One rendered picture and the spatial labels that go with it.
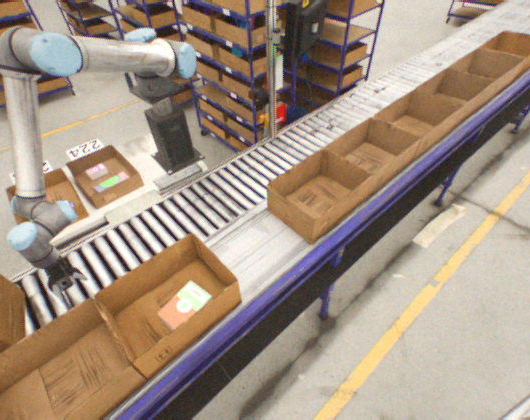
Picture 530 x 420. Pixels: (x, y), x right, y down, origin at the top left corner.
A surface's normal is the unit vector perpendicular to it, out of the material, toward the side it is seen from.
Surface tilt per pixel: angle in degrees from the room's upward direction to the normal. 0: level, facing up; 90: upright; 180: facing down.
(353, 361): 0
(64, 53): 88
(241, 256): 0
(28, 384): 1
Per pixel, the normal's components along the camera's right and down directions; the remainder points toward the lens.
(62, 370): -0.04, -0.68
